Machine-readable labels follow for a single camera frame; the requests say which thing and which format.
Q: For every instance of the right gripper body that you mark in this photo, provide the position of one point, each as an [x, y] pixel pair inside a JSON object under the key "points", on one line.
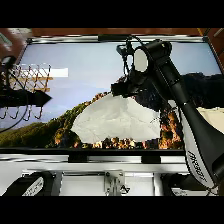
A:
{"points": [[131, 83]]}

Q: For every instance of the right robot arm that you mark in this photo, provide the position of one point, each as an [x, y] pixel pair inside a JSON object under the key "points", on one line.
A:
{"points": [[196, 133]]}

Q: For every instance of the beige garment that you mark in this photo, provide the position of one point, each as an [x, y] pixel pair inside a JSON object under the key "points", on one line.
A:
{"points": [[213, 118]]}

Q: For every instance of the white shirt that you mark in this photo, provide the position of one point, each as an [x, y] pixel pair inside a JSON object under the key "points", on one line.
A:
{"points": [[116, 121]]}

